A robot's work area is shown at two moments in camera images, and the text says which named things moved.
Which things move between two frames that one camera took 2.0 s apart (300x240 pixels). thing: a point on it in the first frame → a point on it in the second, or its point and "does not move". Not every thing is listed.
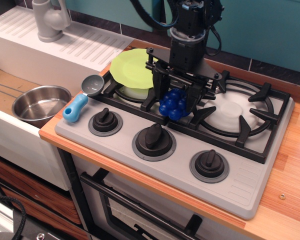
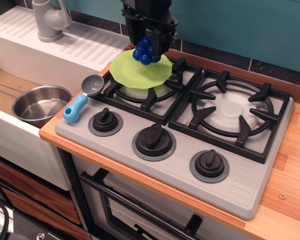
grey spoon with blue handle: (91, 85) does not move
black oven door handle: (190, 228) does not move
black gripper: (185, 59) → (156, 11)
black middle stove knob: (154, 143) does not move
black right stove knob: (209, 166) does not move
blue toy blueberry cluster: (173, 104) → (144, 53)
